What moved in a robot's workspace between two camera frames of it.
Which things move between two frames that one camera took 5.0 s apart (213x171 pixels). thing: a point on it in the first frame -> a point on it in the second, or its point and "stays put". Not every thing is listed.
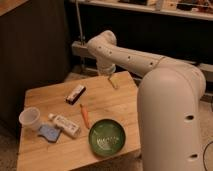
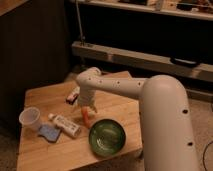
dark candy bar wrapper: x=75 y=94 stays put
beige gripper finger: x=110 y=81 -> x=94 y=109
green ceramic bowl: x=106 y=137 stays put
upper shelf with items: x=190 y=9 stays put
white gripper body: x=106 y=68 -> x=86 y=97
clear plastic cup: x=29 y=118 stays put
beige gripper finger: x=114 y=82 -> x=84 y=112
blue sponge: x=48 y=132 stays put
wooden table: x=83 y=121 stays put
